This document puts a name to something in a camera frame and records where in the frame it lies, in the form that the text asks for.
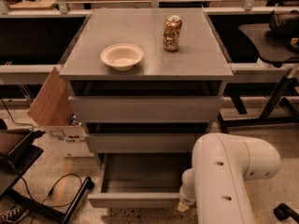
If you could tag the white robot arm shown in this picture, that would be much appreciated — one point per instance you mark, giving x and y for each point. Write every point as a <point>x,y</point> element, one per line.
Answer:
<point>216,183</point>

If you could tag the grey drawer cabinet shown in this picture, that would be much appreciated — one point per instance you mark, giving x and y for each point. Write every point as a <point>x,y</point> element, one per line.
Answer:
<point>197,69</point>

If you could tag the crushed gold soda can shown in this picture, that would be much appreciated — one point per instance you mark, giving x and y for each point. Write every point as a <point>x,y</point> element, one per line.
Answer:
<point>172,27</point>

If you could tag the grey top drawer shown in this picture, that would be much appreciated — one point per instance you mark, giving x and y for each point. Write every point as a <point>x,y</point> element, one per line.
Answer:
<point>146,109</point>

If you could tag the grey drawer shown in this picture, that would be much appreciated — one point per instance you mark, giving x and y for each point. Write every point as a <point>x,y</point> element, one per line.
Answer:
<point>141,143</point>
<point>139,180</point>
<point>146,109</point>

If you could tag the grey middle drawer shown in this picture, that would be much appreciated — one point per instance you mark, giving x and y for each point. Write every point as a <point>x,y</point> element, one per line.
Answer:
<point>141,143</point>

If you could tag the black stand left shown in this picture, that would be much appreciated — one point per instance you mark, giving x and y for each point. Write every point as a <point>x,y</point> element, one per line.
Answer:
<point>18,154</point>

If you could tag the black white sneaker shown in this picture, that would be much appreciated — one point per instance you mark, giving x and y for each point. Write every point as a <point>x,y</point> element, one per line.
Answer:
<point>12,216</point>

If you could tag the black caster bottom right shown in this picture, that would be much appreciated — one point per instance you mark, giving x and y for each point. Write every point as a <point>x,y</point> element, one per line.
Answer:
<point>283,211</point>

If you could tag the cardboard box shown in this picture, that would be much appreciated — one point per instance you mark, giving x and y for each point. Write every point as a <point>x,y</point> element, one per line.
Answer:
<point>52,111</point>

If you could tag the black table leg right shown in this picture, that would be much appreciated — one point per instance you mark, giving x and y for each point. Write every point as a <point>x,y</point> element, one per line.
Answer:
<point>276,98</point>

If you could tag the grey bottom drawer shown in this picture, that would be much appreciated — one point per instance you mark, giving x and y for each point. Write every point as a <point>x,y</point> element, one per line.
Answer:
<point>139,180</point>

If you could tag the white paper bowl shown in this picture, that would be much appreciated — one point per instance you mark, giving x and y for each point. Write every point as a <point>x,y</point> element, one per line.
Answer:
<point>122,57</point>

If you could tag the black chair right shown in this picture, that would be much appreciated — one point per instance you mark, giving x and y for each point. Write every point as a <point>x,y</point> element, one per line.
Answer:
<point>277,40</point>

